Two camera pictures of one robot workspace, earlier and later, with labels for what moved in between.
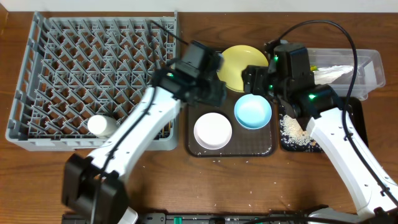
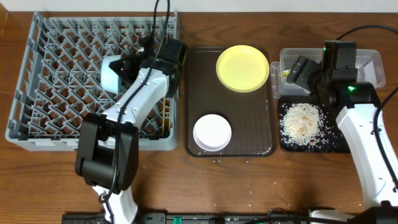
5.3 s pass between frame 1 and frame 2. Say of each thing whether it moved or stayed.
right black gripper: moved
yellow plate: stayed
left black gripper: moved
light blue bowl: moved
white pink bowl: stayed
